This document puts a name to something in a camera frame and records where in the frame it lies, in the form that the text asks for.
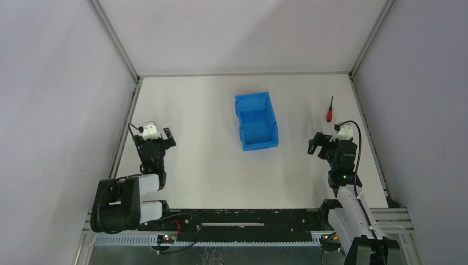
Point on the blue plastic bin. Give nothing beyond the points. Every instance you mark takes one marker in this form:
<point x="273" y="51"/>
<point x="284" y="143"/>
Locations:
<point x="258" y="128"/>

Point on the left controller board with LEDs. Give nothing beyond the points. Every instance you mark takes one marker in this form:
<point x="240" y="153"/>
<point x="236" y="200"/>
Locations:
<point x="166" y="239"/>

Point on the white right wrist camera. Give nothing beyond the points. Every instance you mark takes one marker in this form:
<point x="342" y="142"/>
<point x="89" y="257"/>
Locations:
<point x="343" y="132"/>

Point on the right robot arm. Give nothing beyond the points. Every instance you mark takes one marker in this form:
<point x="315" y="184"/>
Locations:
<point x="348" y="213"/>

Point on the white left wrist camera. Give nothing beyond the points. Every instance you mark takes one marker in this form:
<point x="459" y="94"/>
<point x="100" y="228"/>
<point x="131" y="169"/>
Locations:
<point x="150" y="131"/>

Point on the right controller board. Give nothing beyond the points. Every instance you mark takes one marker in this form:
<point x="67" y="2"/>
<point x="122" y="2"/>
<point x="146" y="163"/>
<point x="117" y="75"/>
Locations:
<point x="330" y="243"/>

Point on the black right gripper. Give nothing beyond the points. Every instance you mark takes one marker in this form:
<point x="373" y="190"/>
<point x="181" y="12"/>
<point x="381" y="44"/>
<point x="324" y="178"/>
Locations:
<point x="328" y="145"/>

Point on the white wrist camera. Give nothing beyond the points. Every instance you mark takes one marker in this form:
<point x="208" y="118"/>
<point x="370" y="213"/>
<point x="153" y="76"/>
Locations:
<point x="343" y="132"/>
<point x="150" y="131"/>

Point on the red black screwdriver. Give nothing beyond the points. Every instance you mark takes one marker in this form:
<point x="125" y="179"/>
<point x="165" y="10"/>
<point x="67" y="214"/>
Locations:
<point x="329" y="115"/>

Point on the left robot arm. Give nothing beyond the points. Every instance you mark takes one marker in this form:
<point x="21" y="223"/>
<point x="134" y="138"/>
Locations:
<point x="118" y="205"/>

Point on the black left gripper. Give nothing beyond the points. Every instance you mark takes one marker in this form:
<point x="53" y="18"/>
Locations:
<point x="157" y="143"/>

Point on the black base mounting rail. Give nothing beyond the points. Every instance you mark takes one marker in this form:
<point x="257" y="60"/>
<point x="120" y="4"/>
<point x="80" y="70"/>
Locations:
<point x="240" y="225"/>

